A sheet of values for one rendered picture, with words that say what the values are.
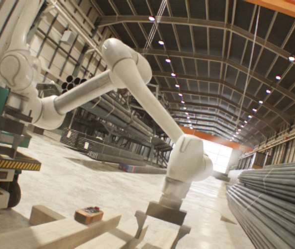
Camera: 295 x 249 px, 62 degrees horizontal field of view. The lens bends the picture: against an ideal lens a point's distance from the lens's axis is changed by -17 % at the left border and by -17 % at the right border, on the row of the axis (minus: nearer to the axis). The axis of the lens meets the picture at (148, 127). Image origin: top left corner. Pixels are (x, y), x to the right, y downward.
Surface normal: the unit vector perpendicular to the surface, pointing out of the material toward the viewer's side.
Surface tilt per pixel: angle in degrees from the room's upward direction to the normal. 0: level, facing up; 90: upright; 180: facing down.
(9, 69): 98
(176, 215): 90
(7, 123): 90
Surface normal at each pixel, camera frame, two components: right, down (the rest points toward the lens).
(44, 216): -0.19, -0.15
